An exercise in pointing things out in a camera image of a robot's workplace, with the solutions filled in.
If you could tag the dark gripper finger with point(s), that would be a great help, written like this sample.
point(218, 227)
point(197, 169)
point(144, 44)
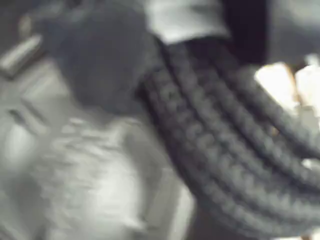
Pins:
point(105, 57)
point(250, 27)

